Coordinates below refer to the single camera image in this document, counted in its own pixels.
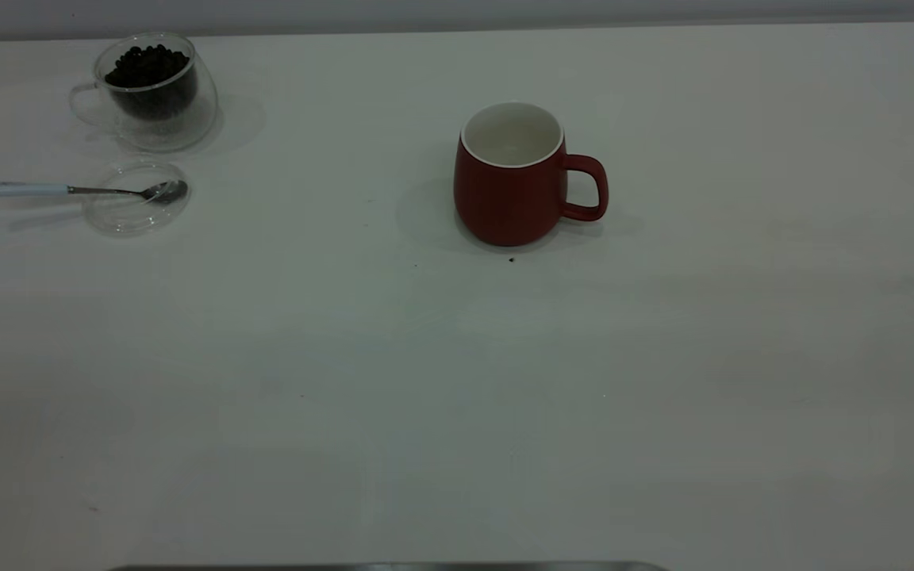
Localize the red ceramic mug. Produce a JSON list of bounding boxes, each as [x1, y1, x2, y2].
[[453, 101, 609, 247]]

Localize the clear glass saucer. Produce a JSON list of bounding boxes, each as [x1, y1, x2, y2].
[[82, 159, 190, 237]]

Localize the white-handled metal spoon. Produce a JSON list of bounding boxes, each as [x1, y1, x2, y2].
[[0, 180, 189, 207]]

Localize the clear glass cup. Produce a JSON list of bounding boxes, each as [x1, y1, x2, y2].
[[68, 32, 220, 153]]

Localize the dark coffee beans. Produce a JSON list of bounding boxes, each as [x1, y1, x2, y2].
[[104, 44, 198, 121]]

